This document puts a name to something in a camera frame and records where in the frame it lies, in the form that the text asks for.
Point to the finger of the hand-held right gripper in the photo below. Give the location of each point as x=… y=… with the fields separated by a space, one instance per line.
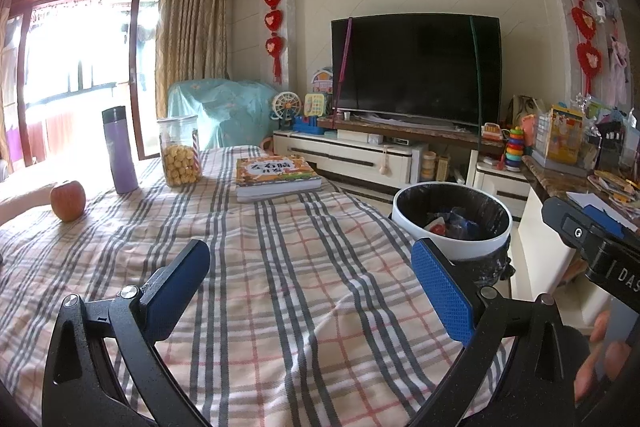
x=565 y=219
x=605 y=219

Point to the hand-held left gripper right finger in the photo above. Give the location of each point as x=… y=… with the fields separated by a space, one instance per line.
x=445 y=292

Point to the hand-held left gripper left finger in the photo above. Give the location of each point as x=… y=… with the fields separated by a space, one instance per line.
x=180 y=287

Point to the white bin with black liner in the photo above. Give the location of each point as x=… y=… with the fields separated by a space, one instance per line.
x=480 y=247

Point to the person's right hand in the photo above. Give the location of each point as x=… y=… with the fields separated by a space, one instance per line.
x=617 y=359

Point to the stack of papers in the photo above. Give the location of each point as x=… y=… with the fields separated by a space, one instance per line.
x=615 y=184

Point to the brown marble counter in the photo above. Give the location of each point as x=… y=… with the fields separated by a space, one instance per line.
x=550 y=177

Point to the yellow printed box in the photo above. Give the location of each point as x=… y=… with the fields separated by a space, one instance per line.
x=565 y=137

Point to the small orange toy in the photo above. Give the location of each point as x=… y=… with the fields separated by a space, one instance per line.
x=492 y=129

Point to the plaid tablecloth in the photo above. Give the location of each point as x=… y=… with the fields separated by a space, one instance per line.
x=300 y=282

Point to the brown paper bag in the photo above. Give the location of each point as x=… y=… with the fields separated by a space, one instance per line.
x=522 y=107

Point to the small jar in cabinet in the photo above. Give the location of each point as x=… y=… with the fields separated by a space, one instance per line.
x=429 y=162

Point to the clear cookie jar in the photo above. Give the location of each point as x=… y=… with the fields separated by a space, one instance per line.
x=180 y=152

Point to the red apple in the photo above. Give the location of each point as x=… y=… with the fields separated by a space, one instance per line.
x=67 y=201

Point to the colourful children's book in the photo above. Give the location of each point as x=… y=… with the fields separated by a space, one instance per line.
x=275 y=174

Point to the purple thermos bottle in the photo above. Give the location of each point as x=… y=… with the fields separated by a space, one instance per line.
x=120 y=152

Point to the pink hanging garment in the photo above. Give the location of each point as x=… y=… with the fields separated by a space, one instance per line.
x=620 y=67

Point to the black set-top box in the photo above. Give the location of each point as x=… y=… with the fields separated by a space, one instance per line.
x=400 y=140

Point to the white TV cabinet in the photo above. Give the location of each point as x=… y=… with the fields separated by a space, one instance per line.
x=360 y=157

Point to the brown wooden TV riser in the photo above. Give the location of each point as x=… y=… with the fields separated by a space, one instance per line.
x=400 y=129

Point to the teal covered armchair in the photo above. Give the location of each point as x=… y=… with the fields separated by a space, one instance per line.
x=225 y=117

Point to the green stick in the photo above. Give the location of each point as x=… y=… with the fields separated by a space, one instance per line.
x=475 y=67

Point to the pink sofa cushion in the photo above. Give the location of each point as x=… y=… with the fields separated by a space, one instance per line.
x=20 y=202

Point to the blue block toy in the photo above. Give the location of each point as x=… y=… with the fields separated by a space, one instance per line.
x=307 y=124

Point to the ferris wheel toy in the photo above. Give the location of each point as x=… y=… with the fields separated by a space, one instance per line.
x=287 y=109

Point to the black television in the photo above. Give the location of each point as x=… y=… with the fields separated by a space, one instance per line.
x=415 y=67

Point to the yellow toy cube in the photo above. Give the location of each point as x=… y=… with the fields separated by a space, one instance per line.
x=316 y=104

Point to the house shaped toy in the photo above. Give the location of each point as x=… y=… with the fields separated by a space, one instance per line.
x=322 y=82

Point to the beige striped curtain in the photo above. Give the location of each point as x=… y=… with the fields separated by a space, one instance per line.
x=6 y=82
x=192 y=32

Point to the pink stick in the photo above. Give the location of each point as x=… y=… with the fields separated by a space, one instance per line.
x=344 y=57

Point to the white wall camera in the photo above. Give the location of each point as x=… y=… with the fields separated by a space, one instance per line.
x=600 y=9

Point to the wooden balcony door frame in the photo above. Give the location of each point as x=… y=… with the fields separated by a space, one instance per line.
x=135 y=72

